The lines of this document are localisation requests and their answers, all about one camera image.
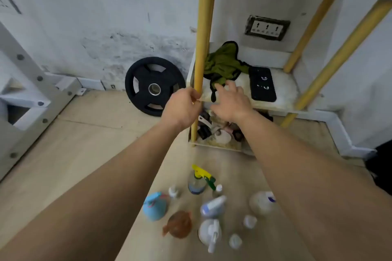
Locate white metal rack frame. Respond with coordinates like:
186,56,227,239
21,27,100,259
0,20,87,182

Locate black framed wall socket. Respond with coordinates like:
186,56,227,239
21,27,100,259
245,15,291,42

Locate round white bottle blue-tipped sprayer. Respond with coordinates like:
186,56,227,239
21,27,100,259
248,191,278,216

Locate person's right hand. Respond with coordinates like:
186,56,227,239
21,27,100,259
209,80,255,124

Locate white spray bottle teal label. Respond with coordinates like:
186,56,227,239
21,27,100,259
198,218,222,254

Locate person's left hand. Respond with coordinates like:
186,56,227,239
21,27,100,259
160,86,203,131

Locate person's left forearm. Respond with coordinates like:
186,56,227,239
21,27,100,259
0,117,190,261

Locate orange spray bottle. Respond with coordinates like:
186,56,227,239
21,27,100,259
162,210,194,239

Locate green microfibre cloth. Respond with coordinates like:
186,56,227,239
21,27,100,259
203,40,251,102

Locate black weight plate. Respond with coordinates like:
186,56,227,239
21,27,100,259
125,57,187,117

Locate person's right forearm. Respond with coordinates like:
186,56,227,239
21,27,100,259
238,111,392,261

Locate white plastic scoop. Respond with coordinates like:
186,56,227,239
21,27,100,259
198,115,214,130

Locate pale blue bottle white sprayer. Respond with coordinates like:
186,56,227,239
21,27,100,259
200,195,227,219

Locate white round disc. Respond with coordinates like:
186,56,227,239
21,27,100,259
213,129,232,145

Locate white shelf yellow poles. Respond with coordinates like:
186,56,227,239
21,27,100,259
185,0,392,156

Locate black phone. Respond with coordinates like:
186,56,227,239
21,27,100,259
248,66,277,103

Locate blue spray bottle pink trigger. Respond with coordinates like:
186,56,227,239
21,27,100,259
143,191,169,221

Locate clear bottle yellow green sprayer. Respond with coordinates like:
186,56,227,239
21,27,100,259
187,164,217,195

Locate black clip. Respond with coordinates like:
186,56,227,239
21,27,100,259
197,125,212,141

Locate white wall socket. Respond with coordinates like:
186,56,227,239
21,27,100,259
0,0,22,15

